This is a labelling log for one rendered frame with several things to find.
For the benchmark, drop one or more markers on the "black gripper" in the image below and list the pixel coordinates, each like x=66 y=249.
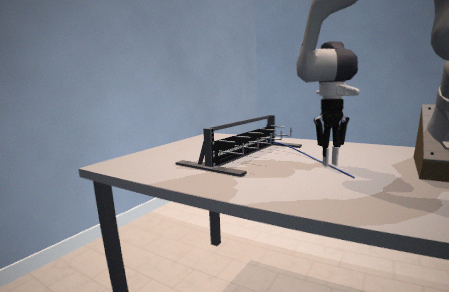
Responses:
x=331 y=117

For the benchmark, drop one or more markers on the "black patch panel rack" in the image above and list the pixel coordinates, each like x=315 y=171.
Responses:
x=218 y=153

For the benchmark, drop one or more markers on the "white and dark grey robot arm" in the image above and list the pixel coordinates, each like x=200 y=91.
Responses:
x=336 y=63

